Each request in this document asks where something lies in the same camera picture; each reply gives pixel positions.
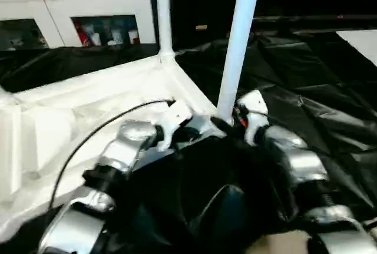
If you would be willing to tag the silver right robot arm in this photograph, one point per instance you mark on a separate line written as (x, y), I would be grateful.
(306, 165)

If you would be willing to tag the small yellow label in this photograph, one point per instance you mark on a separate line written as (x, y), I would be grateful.
(201, 27)

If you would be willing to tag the white flat sheet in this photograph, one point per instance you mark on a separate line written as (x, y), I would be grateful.
(362, 43)

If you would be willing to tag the white plastic table leg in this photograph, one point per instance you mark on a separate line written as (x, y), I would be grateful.
(5, 98)
(241, 42)
(164, 12)

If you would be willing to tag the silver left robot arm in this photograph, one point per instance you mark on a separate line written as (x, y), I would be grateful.
(112, 165)

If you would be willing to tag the black table mat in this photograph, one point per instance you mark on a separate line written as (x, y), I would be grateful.
(306, 101)

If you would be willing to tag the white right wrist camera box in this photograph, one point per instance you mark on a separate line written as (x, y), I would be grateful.
(254, 109)

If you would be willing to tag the white glass-door cabinet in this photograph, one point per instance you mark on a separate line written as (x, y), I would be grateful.
(70, 6)

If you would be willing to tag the white plastic table top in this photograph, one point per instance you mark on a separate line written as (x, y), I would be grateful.
(59, 112)

